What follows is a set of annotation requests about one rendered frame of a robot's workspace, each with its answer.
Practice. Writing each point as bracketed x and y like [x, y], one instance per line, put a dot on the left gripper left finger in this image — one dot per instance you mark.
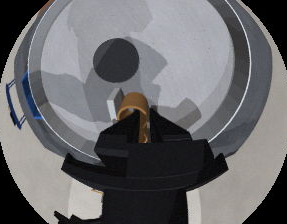
[123, 130]

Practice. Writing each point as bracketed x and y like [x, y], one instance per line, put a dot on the bronze bushing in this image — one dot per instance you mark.
[143, 135]
[134, 100]

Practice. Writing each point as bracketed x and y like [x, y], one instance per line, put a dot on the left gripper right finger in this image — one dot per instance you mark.
[166, 131]

